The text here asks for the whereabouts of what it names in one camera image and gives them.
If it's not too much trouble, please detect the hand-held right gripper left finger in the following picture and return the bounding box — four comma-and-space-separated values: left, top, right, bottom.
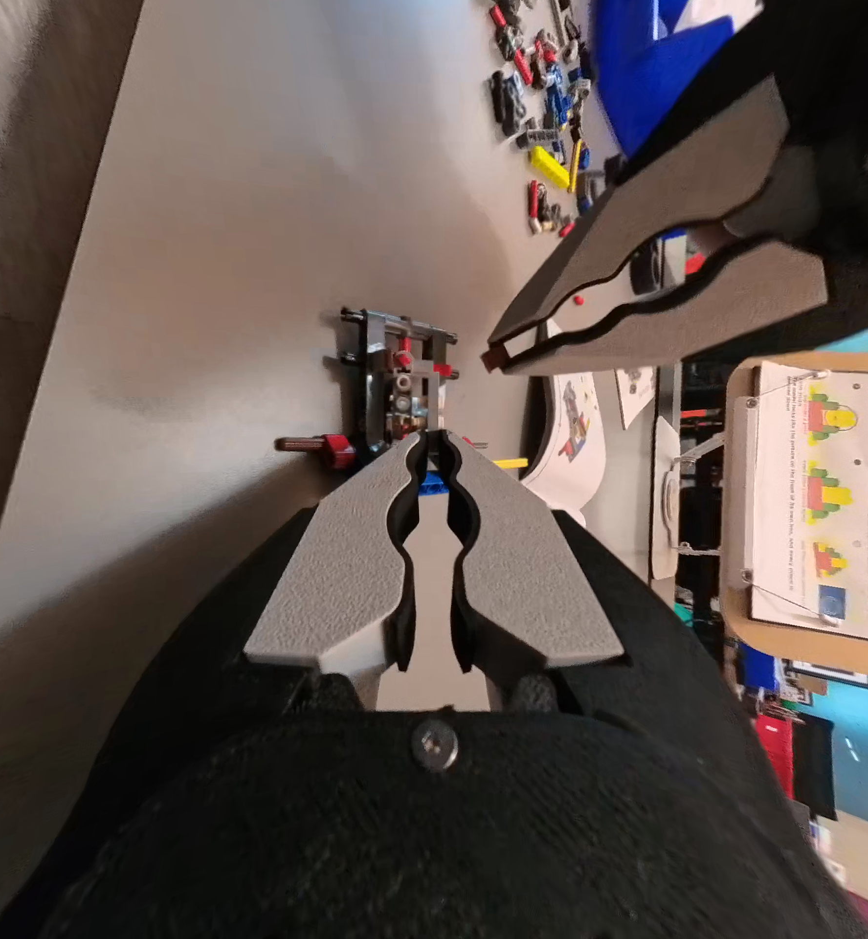
243, 431, 432, 711

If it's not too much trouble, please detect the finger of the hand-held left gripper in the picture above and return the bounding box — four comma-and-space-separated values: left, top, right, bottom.
487, 73, 822, 352
500, 236, 831, 378

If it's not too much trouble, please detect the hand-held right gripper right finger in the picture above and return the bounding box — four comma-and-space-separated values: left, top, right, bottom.
437, 430, 625, 687

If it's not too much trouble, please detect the grey lego technic assembly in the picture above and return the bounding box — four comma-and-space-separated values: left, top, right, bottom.
274, 307, 488, 501

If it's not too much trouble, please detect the black lego wheel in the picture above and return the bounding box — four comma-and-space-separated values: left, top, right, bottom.
628, 238, 669, 294

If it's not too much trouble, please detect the open lego instruction booklet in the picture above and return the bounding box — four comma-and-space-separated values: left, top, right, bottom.
522, 370, 609, 511

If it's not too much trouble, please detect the pile of loose lego pieces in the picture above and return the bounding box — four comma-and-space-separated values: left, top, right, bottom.
487, 0, 625, 237

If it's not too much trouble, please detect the small printed leaflet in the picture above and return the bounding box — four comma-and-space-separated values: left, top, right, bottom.
615, 365, 658, 430

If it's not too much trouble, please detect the blue cloth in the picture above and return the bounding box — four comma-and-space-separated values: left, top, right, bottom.
591, 0, 765, 158

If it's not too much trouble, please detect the tan wooden board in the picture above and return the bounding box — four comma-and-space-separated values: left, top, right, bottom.
720, 351, 868, 670

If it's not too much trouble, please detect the red box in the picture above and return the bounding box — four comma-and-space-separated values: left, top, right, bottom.
753, 715, 794, 801

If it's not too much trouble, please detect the white plastic bracket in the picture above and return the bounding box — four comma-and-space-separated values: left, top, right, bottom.
650, 417, 724, 582

